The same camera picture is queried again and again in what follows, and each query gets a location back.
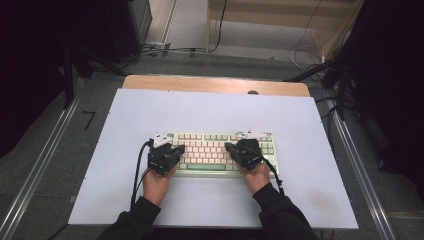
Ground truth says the green and pink keyboard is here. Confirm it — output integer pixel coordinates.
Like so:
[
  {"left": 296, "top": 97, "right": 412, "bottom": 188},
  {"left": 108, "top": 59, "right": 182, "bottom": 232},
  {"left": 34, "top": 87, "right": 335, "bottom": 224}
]
[{"left": 165, "top": 130, "right": 280, "bottom": 179}]

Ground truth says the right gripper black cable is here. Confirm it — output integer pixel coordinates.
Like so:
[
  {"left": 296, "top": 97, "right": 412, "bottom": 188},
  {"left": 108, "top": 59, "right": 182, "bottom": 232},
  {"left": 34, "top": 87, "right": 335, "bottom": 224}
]
[{"left": 248, "top": 146, "right": 285, "bottom": 197}]

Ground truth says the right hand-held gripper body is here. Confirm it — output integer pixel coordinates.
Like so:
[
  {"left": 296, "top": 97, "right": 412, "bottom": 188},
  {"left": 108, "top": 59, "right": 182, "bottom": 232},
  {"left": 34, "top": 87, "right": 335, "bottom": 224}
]
[{"left": 232, "top": 129, "right": 273, "bottom": 172}]

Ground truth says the black cabinet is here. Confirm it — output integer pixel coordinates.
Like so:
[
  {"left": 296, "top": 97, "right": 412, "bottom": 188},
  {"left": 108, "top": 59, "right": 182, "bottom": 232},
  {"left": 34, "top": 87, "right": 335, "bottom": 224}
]
[{"left": 103, "top": 0, "right": 154, "bottom": 64}]

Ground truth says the metal floor rail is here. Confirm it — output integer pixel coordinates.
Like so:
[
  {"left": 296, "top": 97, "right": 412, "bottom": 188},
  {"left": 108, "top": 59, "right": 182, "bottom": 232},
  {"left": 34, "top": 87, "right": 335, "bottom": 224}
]
[
  {"left": 0, "top": 79, "right": 84, "bottom": 240},
  {"left": 324, "top": 98, "right": 398, "bottom": 240}
]

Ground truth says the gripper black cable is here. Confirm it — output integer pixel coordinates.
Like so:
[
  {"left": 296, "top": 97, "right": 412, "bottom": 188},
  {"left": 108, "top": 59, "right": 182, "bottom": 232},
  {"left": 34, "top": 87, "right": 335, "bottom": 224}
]
[
  {"left": 248, "top": 146, "right": 285, "bottom": 197},
  {"left": 130, "top": 139, "right": 154, "bottom": 208}
]

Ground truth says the light wooden shelf unit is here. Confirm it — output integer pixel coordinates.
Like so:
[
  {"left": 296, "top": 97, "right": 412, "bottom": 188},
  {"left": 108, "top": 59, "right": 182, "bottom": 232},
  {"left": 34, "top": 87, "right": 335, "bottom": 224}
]
[{"left": 205, "top": 0, "right": 365, "bottom": 62}]

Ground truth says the black floor cable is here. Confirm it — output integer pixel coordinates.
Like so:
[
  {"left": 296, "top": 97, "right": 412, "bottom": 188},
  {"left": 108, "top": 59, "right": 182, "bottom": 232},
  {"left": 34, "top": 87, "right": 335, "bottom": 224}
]
[{"left": 211, "top": 0, "right": 230, "bottom": 53}]

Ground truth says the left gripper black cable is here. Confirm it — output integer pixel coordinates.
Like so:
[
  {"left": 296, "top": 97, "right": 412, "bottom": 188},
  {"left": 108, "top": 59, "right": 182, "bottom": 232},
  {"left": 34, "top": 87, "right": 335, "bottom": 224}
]
[{"left": 130, "top": 139, "right": 154, "bottom": 208}]

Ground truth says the person's left hand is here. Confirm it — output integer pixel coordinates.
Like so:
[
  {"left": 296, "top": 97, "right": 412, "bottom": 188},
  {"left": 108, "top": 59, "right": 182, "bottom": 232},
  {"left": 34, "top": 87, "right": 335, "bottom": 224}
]
[{"left": 142, "top": 165, "right": 178, "bottom": 207}]

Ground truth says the person's right hand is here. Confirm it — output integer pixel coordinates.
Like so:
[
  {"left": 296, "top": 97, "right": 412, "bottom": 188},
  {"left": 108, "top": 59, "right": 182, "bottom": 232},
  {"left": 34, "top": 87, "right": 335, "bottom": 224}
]
[{"left": 236, "top": 161, "right": 272, "bottom": 196}]

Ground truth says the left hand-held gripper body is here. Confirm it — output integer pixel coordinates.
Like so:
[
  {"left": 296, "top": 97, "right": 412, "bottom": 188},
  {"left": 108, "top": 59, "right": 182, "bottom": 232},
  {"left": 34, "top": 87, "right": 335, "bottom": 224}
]
[{"left": 147, "top": 132, "right": 178, "bottom": 176}]

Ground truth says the white table cover board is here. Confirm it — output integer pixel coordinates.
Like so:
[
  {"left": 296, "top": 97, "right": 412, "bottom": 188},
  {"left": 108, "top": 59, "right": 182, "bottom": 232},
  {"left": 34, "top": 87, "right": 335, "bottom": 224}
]
[{"left": 68, "top": 87, "right": 360, "bottom": 230}]

